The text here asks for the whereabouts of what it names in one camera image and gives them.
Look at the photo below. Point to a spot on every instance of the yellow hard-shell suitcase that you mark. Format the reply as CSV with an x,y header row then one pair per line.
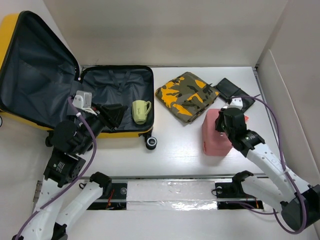
x,y
38,73

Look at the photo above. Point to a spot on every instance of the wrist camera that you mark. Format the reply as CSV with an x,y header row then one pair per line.
x,y
83,101
235,103

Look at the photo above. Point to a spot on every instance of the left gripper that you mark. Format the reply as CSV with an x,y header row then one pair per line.
x,y
114,111

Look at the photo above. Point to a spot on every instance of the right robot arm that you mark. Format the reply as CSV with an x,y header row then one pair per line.
x,y
293,198

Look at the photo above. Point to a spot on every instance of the camouflage folded cloth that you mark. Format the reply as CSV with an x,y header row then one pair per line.
x,y
187,96

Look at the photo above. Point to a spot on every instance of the metal base rail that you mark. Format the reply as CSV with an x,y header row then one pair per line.
x,y
175,194

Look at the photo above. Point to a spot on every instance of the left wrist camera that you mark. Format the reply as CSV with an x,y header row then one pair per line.
x,y
83,101

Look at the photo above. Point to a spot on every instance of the clear packet with red print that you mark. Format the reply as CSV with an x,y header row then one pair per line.
x,y
246,118

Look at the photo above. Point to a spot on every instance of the black pouch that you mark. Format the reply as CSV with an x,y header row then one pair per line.
x,y
227,89

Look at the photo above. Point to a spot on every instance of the light green mug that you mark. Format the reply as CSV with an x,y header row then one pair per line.
x,y
140,110

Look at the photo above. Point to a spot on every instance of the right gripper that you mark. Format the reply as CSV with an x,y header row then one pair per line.
x,y
217,126

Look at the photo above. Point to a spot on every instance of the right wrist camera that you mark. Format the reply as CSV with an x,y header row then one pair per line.
x,y
235,103

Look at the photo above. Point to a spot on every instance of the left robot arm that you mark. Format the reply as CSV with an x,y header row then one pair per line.
x,y
74,149

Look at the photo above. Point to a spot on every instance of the pink case with metal handle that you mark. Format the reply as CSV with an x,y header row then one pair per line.
x,y
214,143

